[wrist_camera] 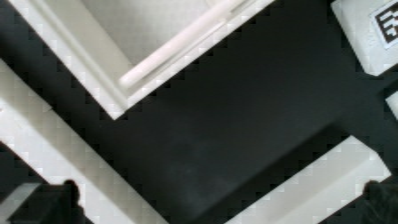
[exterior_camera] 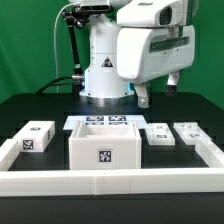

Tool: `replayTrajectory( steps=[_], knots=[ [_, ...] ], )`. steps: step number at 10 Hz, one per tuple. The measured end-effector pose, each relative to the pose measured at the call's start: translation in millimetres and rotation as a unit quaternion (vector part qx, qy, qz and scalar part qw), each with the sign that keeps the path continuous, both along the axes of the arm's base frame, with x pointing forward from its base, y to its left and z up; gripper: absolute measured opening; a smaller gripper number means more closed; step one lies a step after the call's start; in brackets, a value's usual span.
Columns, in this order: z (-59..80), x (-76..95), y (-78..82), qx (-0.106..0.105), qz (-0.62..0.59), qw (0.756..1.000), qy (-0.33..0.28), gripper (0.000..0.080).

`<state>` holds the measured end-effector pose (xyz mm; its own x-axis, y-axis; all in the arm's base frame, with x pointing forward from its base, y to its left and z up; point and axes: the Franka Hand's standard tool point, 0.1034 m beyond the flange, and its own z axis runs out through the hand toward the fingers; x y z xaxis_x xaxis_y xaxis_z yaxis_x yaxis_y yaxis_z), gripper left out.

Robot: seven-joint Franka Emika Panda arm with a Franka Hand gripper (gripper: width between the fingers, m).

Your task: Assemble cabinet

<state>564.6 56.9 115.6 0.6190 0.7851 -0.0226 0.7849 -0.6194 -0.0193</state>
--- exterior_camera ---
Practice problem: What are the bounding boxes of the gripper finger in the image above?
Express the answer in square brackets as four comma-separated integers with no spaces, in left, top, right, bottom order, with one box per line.
[134,83,149,108]
[165,71,181,96]

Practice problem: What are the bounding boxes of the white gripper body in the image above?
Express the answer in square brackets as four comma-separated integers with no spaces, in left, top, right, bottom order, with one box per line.
[117,26,195,83]

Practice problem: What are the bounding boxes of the white door panel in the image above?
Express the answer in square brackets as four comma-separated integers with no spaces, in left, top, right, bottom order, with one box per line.
[174,122,209,145]
[145,123,175,146]

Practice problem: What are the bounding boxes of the white cabinet body box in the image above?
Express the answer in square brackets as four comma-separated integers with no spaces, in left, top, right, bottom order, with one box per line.
[68,121,141,170]

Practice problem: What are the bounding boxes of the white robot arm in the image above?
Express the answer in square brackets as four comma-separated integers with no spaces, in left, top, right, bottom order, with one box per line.
[68,0,198,108]

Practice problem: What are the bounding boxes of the white cabinet top block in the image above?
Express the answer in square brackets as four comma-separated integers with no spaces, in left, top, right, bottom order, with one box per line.
[14,121,55,152]

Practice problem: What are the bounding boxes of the white marker base plate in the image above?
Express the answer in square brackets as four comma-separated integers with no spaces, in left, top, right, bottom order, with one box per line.
[63,115,147,130]

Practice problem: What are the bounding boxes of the black cables at base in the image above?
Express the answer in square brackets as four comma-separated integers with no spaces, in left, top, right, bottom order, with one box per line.
[35,74,85,95]

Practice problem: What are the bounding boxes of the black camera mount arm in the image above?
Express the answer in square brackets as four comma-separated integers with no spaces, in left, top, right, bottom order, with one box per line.
[62,5,113,90]

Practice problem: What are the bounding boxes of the white cable on mount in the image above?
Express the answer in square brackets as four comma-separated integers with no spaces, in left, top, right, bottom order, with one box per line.
[53,1,81,94]

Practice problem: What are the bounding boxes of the white U-shaped frame wall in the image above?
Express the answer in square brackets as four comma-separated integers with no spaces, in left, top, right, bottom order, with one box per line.
[0,139,224,197]

